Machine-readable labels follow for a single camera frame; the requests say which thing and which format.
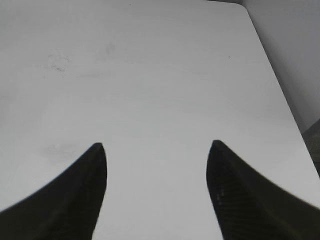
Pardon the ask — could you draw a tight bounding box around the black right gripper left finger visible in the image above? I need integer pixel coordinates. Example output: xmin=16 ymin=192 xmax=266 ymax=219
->
xmin=0 ymin=143 xmax=107 ymax=240

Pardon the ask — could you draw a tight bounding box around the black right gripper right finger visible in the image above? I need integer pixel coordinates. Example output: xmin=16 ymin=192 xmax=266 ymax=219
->
xmin=206 ymin=140 xmax=320 ymax=240

